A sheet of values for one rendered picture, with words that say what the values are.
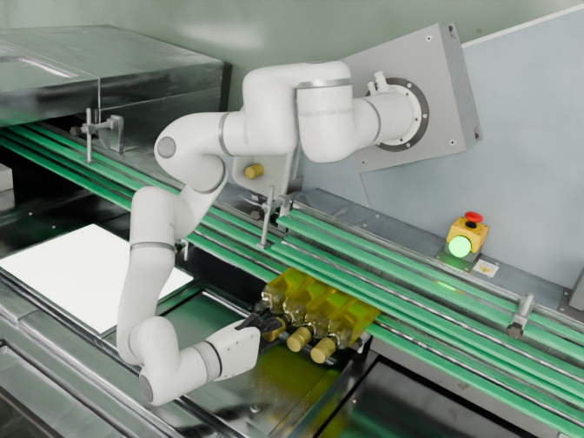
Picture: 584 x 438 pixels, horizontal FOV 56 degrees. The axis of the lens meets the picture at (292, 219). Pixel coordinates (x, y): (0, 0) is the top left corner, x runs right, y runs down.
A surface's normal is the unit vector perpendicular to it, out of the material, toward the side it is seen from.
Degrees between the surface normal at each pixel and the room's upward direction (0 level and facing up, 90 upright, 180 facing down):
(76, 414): 90
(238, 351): 75
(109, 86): 90
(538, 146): 0
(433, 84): 5
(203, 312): 90
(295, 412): 90
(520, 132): 0
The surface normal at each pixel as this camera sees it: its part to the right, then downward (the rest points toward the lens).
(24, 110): 0.83, 0.37
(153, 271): 0.23, 0.77
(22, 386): 0.16, -0.88
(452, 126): -0.58, 0.25
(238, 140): -0.44, 0.40
